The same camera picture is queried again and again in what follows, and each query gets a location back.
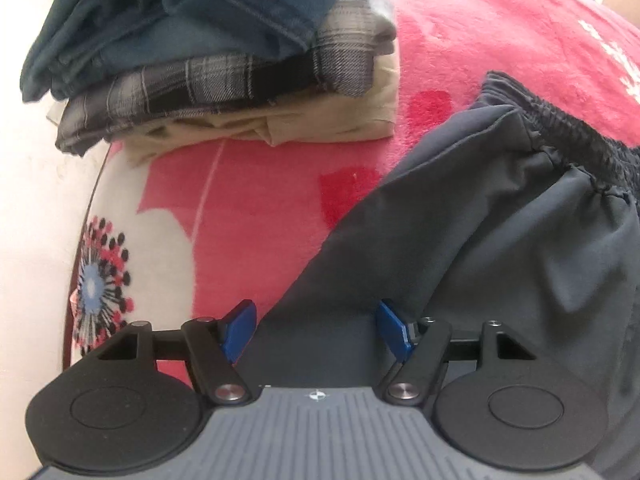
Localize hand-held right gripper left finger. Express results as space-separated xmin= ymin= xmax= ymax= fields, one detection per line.
xmin=97 ymin=299 xmax=259 ymax=406

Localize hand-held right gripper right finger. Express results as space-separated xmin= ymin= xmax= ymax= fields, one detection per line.
xmin=376 ymin=299 xmax=539 ymax=406

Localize dark grey pants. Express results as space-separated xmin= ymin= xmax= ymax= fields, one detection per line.
xmin=257 ymin=71 xmax=640 ymax=480

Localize pink floral blanket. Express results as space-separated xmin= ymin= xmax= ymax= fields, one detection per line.
xmin=62 ymin=0 xmax=640 ymax=396

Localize folded beige garment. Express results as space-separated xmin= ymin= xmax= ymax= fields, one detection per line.
xmin=122 ymin=52 xmax=401 ymax=166

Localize folded grey plaid garment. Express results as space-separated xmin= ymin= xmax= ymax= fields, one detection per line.
xmin=55 ymin=0 xmax=398 ymax=156

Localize folded dark blue jeans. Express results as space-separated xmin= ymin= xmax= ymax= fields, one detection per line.
xmin=20 ymin=0 xmax=363 ymax=101

